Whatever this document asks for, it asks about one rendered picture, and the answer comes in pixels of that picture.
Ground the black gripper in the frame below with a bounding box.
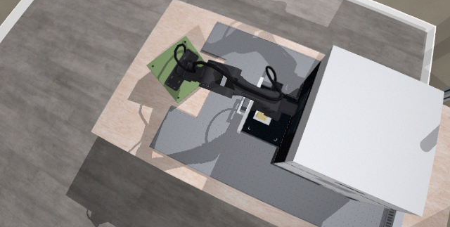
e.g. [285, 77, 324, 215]
[251, 102, 282, 121]

